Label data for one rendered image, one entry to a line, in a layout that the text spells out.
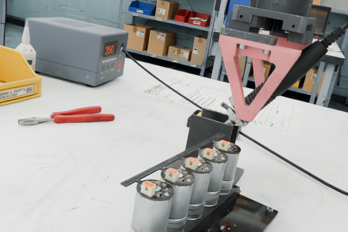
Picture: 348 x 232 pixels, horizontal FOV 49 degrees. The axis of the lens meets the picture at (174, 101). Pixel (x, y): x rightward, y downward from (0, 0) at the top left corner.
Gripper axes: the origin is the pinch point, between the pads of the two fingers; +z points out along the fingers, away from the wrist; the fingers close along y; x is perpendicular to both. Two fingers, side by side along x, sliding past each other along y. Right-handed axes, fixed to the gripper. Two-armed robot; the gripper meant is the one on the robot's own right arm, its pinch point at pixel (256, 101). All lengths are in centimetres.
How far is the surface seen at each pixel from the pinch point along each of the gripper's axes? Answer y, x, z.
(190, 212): 13.3, -0.9, 6.6
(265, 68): -390, -58, 55
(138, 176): 17.1, -4.0, 3.1
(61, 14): -418, -364, 51
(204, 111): -1.4, -5.6, 3.0
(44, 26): -13.9, -40.1, 0.2
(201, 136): 2.0, -4.4, 4.8
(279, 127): -24.3, 1.0, 9.1
